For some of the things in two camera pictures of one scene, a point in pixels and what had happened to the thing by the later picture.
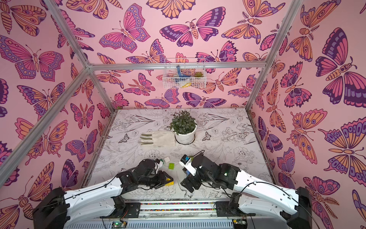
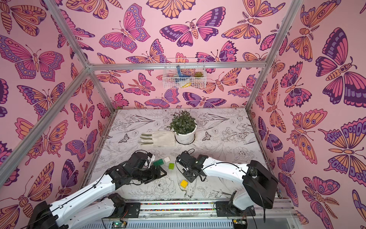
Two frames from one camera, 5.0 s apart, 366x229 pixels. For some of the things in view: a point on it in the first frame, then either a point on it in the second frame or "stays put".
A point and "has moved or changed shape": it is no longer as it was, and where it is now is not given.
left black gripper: x=162 y=179 to x=154 y=175
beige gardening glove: x=157 y=139 stays put
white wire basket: x=185 y=73 stays put
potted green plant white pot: x=184 y=127 stays put
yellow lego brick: x=169 y=184 has moved or changed shape
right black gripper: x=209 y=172 to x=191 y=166
